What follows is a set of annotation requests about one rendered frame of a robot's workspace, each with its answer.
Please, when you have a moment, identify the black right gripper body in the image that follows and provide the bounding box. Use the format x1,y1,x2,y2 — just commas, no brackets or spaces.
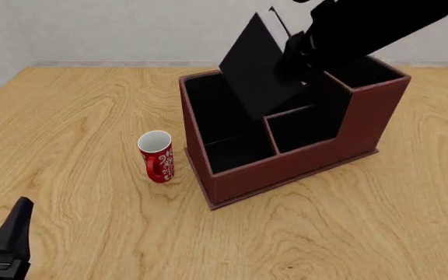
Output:
272,30,326,86

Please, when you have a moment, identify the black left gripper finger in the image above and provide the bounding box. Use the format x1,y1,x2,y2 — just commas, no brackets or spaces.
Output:
0,196,35,264

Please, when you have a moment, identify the black book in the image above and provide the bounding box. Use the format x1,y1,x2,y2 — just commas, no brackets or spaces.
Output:
218,5,306,122

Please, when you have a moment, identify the red-brown desk caddy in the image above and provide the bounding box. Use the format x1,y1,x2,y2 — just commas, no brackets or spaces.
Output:
178,54,412,212

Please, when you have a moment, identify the red mug with white pattern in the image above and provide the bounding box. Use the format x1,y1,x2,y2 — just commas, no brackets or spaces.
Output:
137,129,175,184

